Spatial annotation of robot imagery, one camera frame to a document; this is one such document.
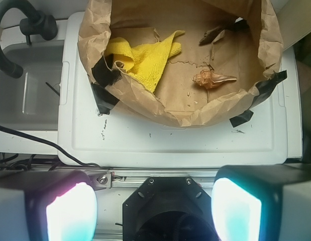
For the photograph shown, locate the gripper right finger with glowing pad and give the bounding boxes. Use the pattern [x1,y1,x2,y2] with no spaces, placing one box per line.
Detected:
[211,165,311,240]

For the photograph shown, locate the brown paper bag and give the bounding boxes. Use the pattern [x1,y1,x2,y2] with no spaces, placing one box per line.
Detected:
[78,1,283,128]

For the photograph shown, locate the black tape strip right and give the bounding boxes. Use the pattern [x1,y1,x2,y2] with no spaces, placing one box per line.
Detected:
[250,70,287,108]

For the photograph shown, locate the orange spiral seashell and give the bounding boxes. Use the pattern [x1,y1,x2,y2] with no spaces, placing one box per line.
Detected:
[192,69,237,89]

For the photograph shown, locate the yellow microfibre cloth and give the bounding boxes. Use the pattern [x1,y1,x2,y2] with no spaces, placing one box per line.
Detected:
[104,30,185,93]

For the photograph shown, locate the black faucet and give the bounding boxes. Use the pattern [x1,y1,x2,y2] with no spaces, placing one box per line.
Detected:
[0,1,58,79]

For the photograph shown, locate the black tape strip front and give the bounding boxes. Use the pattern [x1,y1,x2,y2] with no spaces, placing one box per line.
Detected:
[229,110,254,128]

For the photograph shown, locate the aluminium extrusion rail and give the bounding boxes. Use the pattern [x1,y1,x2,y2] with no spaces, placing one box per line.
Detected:
[86,168,218,190]

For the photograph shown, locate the black tape strip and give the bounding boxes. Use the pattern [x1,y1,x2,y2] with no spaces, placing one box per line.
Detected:
[229,110,254,128]
[250,70,287,108]
[91,54,122,114]

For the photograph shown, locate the black cable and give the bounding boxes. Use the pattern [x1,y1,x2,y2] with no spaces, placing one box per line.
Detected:
[0,122,111,169]

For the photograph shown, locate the black tape strip left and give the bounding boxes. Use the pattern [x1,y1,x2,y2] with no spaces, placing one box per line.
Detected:
[91,54,122,114]

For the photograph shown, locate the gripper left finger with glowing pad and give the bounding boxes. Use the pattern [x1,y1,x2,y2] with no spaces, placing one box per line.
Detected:
[0,170,97,240]

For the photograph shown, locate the black octagonal mount plate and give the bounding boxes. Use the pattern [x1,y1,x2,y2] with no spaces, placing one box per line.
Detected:
[122,179,219,240]

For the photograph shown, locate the grey plastic sink basin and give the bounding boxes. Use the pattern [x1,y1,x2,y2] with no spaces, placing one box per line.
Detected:
[0,40,64,131]

